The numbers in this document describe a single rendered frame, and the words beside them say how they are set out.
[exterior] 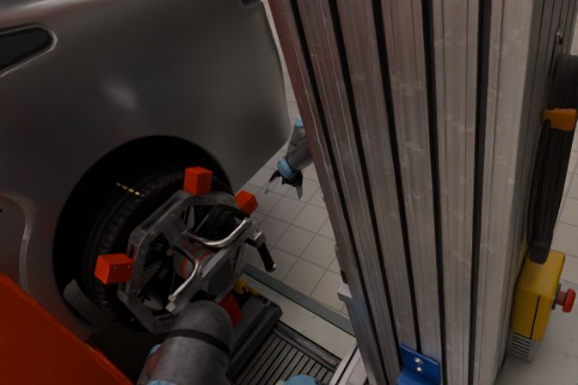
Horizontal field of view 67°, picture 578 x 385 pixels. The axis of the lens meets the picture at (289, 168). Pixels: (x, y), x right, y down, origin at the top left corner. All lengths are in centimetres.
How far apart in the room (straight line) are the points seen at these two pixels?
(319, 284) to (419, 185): 207
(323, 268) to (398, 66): 223
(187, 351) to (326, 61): 53
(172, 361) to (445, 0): 65
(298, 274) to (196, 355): 188
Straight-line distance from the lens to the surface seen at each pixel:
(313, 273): 261
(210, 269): 152
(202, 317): 82
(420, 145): 48
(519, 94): 41
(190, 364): 79
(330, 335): 230
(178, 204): 158
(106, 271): 154
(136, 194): 162
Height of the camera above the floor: 209
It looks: 39 degrees down
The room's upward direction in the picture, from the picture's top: 19 degrees counter-clockwise
